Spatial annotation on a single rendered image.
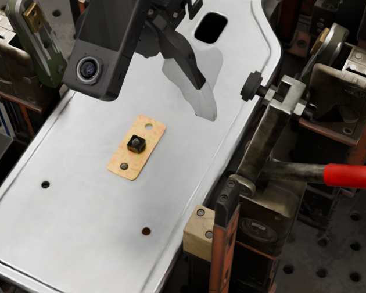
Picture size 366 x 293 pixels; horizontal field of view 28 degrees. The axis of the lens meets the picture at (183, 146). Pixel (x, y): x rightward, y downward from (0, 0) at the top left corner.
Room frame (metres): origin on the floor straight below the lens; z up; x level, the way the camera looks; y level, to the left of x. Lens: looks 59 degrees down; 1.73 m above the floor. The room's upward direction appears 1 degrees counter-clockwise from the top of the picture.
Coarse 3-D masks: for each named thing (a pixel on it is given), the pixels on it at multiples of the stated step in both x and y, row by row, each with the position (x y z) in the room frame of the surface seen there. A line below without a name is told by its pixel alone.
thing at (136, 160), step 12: (144, 120) 0.47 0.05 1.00; (156, 120) 0.47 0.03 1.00; (132, 132) 0.45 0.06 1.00; (144, 132) 0.45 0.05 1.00; (156, 132) 0.45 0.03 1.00; (120, 144) 0.44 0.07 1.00; (132, 144) 0.43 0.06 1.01; (144, 144) 0.43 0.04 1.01; (156, 144) 0.44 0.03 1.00; (120, 156) 0.42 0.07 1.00; (132, 156) 0.42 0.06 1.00; (144, 156) 0.42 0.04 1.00; (108, 168) 0.41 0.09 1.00; (132, 168) 0.41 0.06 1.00; (132, 180) 0.39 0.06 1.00
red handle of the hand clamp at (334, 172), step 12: (264, 168) 0.36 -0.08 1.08; (276, 168) 0.36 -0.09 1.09; (288, 168) 0.35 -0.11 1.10; (300, 168) 0.35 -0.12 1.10; (312, 168) 0.34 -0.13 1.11; (324, 168) 0.34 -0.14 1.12; (336, 168) 0.33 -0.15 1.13; (348, 168) 0.33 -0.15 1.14; (360, 168) 0.32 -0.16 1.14; (288, 180) 0.34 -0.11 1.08; (300, 180) 0.34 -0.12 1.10; (312, 180) 0.33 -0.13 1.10; (324, 180) 0.33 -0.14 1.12; (336, 180) 0.32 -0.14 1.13; (348, 180) 0.32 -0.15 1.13; (360, 180) 0.31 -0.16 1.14
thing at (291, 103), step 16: (256, 80) 0.37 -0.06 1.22; (288, 80) 0.37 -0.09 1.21; (272, 96) 0.36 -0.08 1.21; (288, 96) 0.36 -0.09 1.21; (272, 112) 0.35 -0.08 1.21; (288, 112) 0.34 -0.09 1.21; (304, 112) 0.35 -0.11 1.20; (272, 128) 0.34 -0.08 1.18; (256, 144) 0.35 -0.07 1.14; (272, 144) 0.34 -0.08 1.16; (256, 160) 0.35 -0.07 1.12; (256, 176) 0.35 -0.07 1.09
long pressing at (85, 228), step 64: (192, 0) 0.66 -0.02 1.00; (256, 0) 0.66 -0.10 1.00; (256, 64) 0.55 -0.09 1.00; (64, 128) 0.46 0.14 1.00; (128, 128) 0.46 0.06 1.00; (192, 128) 0.46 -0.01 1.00; (0, 192) 0.38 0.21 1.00; (64, 192) 0.38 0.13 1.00; (128, 192) 0.38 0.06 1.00; (192, 192) 0.37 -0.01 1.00; (0, 256) 0.30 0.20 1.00; (64, 256) 0.30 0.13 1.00; (128, 256) 0.30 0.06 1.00
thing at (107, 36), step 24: (96, 0) 0.42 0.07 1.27; (120, 0) 0.41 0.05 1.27; (144, 0) 0.42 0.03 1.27; (96, 24) 0.40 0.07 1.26; (120, 24) 0.40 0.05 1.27; (96, 48) 0.38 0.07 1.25; (120, 48) 0.38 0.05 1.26; (72, 72) 0.37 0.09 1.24; (96, 72) 0.36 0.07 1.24; (120, 72) 0.37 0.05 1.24; (96, 96) 0.35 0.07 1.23
